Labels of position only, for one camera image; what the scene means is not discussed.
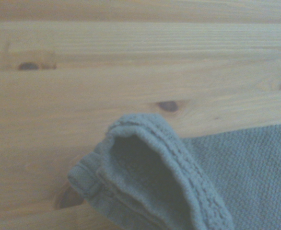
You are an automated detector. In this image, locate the grey towel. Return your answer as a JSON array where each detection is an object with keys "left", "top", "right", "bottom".
[{"left": 67, "top": 113, "right": 281, "bottom": 230}]

